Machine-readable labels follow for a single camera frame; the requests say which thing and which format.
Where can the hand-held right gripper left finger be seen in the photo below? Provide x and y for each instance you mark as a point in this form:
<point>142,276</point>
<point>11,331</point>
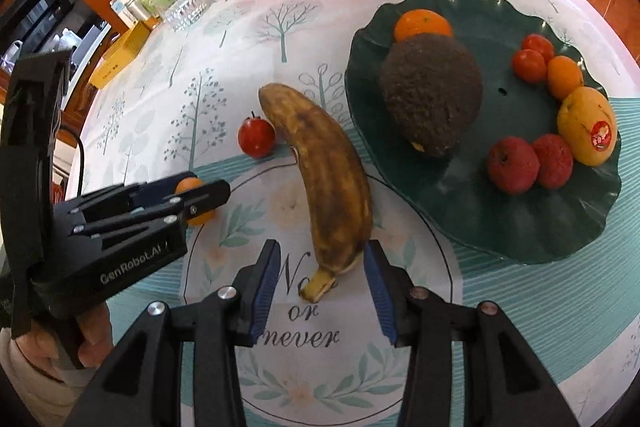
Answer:
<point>267,287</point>

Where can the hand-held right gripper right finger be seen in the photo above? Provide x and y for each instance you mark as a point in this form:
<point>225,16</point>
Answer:
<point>380,292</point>

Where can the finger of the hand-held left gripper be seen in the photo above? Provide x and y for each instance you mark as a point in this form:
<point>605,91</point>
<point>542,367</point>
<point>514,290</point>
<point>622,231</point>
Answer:
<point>205,199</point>
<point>150,192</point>

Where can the small orange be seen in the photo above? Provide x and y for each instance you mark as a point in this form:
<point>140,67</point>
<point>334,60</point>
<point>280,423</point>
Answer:
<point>565,77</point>
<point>202,217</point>

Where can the green leaf-shaped plate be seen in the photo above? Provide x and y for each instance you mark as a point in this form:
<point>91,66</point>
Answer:
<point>450,217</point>

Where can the brown spotted banana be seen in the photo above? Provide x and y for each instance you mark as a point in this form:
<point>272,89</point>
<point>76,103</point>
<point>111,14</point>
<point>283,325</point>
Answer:
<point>330,187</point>

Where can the red apple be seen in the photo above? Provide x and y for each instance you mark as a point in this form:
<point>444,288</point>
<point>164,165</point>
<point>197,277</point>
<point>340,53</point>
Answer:
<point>512,164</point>
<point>555,159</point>

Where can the red tomato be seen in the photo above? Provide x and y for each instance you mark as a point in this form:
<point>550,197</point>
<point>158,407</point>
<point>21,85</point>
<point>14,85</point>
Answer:
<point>529,67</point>
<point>539,46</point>
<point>256,137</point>

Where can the large orange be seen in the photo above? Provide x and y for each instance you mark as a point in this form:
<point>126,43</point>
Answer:
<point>422,24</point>

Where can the person's left forearm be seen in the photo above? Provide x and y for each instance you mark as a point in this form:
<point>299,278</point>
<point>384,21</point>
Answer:
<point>35,382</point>

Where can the person's left hand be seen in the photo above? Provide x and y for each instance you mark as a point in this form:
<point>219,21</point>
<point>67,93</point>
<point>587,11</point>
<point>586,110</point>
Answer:
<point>95,332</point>

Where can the yellow cardboard box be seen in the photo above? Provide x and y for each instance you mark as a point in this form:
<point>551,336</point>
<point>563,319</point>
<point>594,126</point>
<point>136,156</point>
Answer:
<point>120,52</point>

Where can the clear drinking glass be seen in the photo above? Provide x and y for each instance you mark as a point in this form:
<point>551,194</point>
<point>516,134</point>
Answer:
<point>185,4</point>

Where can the dark avocado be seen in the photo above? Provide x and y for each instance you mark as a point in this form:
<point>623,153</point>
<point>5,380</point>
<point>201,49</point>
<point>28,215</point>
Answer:
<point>430,97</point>

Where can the yellow mango with sticker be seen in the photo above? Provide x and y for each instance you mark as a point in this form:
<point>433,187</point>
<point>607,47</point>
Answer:
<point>587,127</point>

